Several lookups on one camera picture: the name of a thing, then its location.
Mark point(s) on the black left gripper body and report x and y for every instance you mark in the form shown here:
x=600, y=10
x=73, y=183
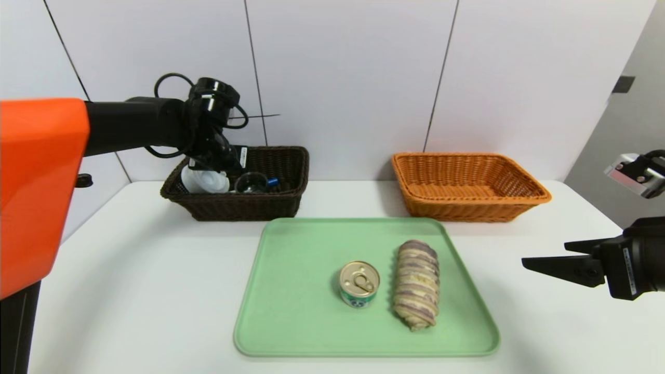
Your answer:
x=235, y=157

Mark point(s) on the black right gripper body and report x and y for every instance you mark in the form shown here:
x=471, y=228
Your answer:
x=623, y=270

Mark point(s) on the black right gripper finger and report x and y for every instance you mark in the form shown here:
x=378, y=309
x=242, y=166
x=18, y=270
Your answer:
x=566, y=269
x=584, y=245

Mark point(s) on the white tape roll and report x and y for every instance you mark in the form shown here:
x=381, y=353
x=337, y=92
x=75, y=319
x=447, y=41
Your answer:
x=205, y=181

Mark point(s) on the blue and white marker pen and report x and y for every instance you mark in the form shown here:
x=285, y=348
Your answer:
x=273, y=183

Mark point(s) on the tin can with green label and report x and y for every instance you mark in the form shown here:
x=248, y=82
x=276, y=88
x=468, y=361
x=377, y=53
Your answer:
x=358, y=283

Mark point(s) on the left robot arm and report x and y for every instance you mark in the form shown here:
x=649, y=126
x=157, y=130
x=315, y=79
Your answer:
x=130, y=124

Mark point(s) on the dark brown wicker basket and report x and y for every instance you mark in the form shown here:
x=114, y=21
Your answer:
x=260, y=205

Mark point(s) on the orange wicker basket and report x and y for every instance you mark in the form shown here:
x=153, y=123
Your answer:
x=467, y=187

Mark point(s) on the black zip tie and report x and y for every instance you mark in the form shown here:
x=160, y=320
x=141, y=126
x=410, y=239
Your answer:
x=260, y=116

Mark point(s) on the twisted purple swirl bread loaf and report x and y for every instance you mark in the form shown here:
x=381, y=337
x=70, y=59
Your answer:
x=415, y=285

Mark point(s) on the light green plastic tray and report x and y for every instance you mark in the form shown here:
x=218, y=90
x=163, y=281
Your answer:
x=291, y=327

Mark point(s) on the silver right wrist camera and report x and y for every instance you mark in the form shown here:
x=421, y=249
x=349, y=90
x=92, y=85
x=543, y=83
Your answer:
x=634, y=174

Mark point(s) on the dark wall plate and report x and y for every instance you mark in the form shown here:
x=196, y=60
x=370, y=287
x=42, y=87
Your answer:
x=623, y=84

